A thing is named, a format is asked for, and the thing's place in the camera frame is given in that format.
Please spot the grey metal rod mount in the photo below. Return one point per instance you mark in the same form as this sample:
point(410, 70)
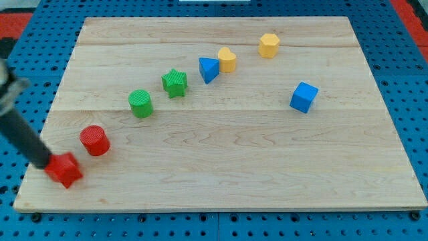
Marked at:
point(11, 87)

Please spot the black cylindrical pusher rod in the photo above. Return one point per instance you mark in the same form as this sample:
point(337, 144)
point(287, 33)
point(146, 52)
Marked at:
point(15, 128)

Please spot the red star block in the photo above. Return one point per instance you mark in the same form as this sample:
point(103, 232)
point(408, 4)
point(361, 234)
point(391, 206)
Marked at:
point(63, 169)

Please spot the green star block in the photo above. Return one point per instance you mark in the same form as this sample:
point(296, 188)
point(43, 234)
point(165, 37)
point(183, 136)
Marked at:
point(175, 83)

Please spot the red cylinder block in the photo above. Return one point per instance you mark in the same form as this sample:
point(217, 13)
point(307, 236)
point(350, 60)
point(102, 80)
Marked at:
point(94, 140)

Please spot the green cylinder block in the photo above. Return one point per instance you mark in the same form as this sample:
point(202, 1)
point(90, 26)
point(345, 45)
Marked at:
point(140, 103)

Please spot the light wooden board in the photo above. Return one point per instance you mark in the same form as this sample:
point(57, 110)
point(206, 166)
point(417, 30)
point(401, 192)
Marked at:
point(235, 144)

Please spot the blue triangle block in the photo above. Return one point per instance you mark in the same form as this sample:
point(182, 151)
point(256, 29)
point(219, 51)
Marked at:
point(209, 69)

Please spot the yellow heart block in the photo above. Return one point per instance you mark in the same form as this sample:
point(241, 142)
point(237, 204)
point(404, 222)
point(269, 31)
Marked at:
point(227, 60)

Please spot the yellow hexagon block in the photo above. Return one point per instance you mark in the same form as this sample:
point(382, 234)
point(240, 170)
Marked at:
point(268, 45)

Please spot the blue cube block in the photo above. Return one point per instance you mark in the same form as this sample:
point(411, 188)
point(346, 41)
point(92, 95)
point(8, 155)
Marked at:
point(303, 96)

